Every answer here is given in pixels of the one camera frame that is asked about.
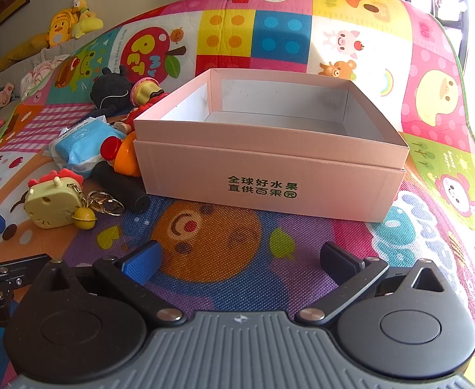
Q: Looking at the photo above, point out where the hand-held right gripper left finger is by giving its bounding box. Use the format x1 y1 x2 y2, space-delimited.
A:
43 240 186 327

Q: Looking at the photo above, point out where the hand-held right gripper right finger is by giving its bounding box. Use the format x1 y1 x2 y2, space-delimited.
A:
295 242 446 327

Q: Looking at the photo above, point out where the yellow chicken keychain toy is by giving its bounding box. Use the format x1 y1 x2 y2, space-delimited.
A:
23 170 125 231

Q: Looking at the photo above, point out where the black foam cylinder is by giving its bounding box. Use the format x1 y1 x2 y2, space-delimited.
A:
93 161 151 213

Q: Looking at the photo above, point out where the orange pumpkin toy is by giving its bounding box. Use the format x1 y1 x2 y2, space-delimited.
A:
113 138 141 177

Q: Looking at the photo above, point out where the pink cardboard box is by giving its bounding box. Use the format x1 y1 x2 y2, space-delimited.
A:
133 68 410 223

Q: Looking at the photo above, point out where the blue tissue pack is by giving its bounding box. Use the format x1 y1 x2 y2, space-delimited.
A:
49 115 118 179

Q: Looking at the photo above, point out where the red doll figure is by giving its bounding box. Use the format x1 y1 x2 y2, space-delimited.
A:
113 91 170 134

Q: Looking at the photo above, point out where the pink yellow toy figure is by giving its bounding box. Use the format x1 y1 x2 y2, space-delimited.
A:
130 79 170 108

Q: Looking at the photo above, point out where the black plush toy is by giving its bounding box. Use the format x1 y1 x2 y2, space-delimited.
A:
88 66 135 121

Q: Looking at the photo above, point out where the pink white clothing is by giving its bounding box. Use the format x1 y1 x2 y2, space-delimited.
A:
20 54 70 98

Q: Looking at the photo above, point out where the yellow pillow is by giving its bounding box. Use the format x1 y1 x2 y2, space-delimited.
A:
0 34 52 72

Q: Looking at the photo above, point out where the yellow duck plush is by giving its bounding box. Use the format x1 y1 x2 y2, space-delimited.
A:
47 8 80 47

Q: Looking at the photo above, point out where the yellow green bird plush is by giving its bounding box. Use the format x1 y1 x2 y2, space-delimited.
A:
71 0 103 39

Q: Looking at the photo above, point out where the colourful cartoon play mat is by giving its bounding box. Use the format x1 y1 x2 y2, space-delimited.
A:
0 0 475 389

